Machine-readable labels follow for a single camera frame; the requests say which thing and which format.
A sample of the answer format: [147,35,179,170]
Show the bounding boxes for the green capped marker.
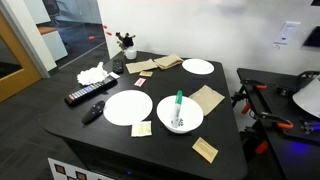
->
[170,89,184,129]

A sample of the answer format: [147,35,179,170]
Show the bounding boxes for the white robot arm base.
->
[292,75,320,120]

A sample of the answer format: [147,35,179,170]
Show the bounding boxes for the white bowl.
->
[156,94,205,135]

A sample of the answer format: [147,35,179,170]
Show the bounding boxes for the small tan card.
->
[133,77,147,88]

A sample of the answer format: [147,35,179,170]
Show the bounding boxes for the small tan packet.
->
[138,70,154,78]

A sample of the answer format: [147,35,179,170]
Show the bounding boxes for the folded brown paper napkin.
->
[153,53,185,71]

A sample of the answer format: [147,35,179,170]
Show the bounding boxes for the large white paper plate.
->
[103,89,154,127]

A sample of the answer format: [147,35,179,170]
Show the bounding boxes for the small white paper plate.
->
[181,58,215,76]

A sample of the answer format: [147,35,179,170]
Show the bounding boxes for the white ribbed vase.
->
[123,46,138,61]

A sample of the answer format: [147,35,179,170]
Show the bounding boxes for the small white paper slip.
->
[108,71,121,80]

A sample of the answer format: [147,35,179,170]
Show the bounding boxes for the short black remote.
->
[112,59,125,75]

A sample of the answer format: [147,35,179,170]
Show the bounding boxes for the dark rose bouquet orange buds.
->
[88,24,137,52]

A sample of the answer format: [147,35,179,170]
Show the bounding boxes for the crumpled white tissue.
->
[76,61,110,86]

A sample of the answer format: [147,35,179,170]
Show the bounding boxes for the long black tv remote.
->
[64,75,118,107]

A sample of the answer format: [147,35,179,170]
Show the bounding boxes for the rounded black remote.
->
[81,100,106,126]

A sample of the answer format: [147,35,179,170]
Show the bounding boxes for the tan card near edge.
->
[191,136,219,164]

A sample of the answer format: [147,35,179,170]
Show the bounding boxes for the black orange bar clamp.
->
[239,110,295,156]
[230,78,268,115]

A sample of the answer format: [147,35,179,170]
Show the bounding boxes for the white cabinet wooden top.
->
[37,25,69,62]

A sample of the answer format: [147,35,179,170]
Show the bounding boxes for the checkered calibration board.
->
[47,157,114,180]

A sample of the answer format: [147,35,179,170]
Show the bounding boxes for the wooden door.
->
[0,11,43,104]

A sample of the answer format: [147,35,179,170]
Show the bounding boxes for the black perforated side table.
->
[236,67,320,180]

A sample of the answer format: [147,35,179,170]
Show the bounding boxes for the black device blue light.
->
[299,119,320,134]

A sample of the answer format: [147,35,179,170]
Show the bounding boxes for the white wall control panel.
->
[272,20,302,49]

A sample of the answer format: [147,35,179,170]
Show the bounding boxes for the black metal bracket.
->
[296,69,320,88]

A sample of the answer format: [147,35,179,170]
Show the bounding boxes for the black wall screen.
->
[302,25,320,48]

